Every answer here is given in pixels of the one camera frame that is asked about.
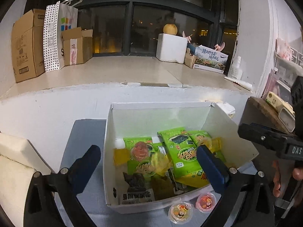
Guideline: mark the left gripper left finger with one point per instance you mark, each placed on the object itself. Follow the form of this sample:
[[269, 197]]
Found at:
[[84, 167]]

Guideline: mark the white dotted shopping bag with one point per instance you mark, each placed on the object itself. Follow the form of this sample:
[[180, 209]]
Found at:
[[59, 17]]

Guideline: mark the plastic drawer organizer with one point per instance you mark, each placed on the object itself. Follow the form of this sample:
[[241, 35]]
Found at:
[[287, 66]]

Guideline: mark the dark seaweed snack packet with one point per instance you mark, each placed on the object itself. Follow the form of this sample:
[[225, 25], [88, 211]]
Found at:
[[138, 190]]

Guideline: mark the printed landscape carton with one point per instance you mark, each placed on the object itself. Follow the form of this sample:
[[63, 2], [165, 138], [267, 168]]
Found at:
[[210, 59]]

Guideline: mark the large yellow snack bag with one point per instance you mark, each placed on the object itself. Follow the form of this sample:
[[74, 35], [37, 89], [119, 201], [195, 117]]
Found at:
[[195, 179]]

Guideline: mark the white foam box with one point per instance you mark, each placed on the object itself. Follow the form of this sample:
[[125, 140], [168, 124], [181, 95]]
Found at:
[[171, 48]]

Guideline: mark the black tracking camera box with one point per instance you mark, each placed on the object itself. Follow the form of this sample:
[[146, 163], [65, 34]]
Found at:
[[296, 95]]

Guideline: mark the pink jelly cup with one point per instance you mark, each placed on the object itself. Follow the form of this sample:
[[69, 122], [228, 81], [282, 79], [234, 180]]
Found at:
[[206, 202]]

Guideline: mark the person right hand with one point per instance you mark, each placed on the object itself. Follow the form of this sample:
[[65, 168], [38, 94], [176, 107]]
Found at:
[[284, 170]]

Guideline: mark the white cushioned sofa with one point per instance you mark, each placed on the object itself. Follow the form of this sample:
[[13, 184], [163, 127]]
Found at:
[[19, 161]]

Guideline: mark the cartoon lid jelly cup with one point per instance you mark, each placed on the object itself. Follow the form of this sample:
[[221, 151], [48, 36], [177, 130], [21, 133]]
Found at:
[[181, 212]]

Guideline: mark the open small cardboard box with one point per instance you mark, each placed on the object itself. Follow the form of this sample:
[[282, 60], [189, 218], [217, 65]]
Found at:
[[77, 46]]

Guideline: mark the large brown cardboard box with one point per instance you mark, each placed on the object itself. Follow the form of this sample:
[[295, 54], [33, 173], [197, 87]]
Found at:
[[27, 45]]

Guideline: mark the yellow round fruit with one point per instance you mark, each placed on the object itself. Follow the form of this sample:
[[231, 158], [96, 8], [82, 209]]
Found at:
[[170, 29]]

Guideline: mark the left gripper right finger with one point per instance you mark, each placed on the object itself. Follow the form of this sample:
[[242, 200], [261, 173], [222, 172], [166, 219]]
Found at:
[[216, 171]]

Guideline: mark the white plastic bottle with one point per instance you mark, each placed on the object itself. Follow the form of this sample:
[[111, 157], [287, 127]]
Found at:
[[235, 71]]

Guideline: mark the white cardboard storage box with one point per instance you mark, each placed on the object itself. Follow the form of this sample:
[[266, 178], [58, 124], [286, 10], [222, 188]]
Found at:
[[147, 119]]

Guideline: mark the green seaweed snack bag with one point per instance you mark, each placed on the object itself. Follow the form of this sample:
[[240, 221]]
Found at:
[[141, 150]]

